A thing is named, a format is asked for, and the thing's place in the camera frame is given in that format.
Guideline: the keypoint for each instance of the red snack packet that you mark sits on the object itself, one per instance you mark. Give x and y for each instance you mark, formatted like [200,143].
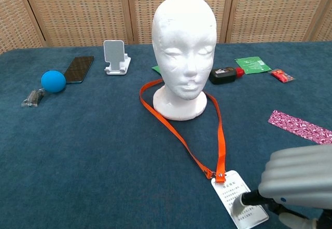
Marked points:
[282,75]

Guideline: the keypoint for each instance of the blue table cloth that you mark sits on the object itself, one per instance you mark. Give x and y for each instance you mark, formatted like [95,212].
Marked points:
[103,161]

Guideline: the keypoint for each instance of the clear acrylic clip holder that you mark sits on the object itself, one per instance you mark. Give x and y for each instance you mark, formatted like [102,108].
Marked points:
[33,99]

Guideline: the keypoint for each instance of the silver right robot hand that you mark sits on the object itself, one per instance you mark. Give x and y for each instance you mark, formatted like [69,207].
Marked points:
[298,177]

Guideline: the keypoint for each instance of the blue ball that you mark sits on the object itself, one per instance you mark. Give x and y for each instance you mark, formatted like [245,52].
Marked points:
[53,81]

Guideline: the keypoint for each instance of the white foam mannequin head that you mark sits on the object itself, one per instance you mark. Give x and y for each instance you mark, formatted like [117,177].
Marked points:
[184,31]

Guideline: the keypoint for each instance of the purple patterned strip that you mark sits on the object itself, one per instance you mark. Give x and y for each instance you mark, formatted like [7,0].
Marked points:
[301,129]

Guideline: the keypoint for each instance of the woven folding screen panel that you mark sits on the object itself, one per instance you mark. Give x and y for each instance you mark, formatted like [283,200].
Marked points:
[272,11]
[10,18]
[77,11]
[140,5]
[326,26]

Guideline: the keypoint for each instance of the black smartphone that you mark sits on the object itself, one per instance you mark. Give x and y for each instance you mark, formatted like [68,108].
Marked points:
[79,69]

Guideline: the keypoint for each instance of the white badge card holder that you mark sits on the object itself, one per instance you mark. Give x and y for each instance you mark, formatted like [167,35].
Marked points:
[223,187]

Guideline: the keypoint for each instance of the white phone stand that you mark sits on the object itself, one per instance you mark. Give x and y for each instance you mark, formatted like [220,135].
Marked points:
[114,52]

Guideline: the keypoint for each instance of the black and red device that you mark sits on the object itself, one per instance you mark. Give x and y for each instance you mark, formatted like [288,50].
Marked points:
[223,75]

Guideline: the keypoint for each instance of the large green foil packet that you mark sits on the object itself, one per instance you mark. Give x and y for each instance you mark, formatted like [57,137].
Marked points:
[251,64]

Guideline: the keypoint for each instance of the small green packet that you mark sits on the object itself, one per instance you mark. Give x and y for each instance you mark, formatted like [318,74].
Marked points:
[156,69]

